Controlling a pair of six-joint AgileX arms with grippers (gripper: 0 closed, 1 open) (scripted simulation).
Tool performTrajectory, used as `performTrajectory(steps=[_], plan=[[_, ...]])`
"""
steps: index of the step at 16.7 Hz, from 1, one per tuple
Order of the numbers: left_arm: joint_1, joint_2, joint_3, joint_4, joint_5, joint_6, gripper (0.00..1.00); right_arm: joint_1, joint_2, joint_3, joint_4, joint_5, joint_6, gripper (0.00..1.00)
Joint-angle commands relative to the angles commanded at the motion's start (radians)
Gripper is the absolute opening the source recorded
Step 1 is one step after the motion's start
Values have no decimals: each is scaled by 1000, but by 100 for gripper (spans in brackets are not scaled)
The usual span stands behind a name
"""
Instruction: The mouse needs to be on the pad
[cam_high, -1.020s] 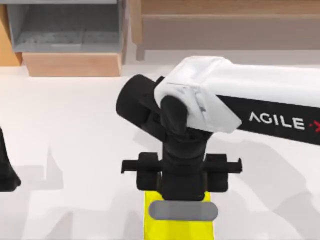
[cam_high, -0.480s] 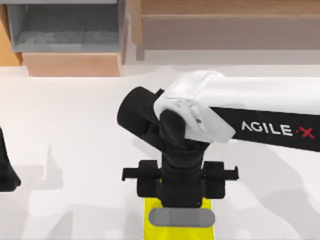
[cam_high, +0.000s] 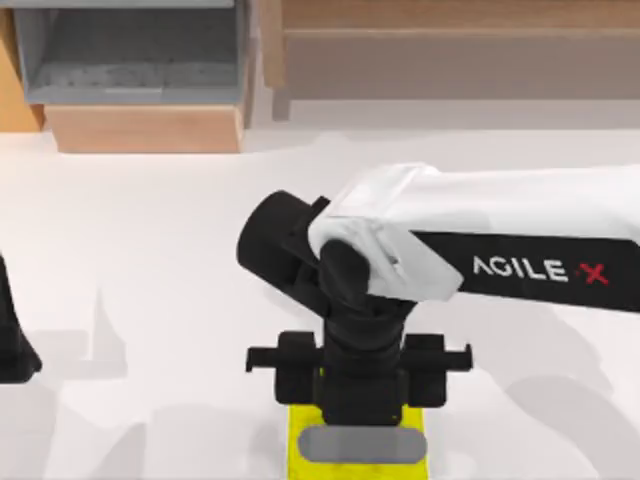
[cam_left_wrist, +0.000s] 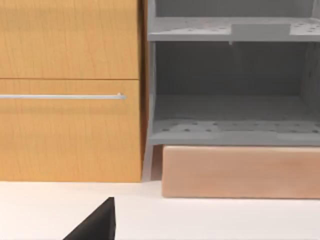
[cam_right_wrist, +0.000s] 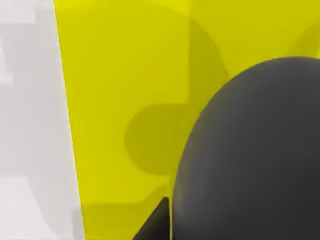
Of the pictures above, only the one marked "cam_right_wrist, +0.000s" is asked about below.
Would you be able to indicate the dark grey rounded object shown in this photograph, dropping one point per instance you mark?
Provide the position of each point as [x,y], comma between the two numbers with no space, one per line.
[250,155]

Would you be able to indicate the flat yellow square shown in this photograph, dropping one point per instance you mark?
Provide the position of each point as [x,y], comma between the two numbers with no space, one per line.
[120,75]

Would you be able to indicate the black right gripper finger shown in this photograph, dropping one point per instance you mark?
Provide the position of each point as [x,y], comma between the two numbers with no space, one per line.
[160,225]

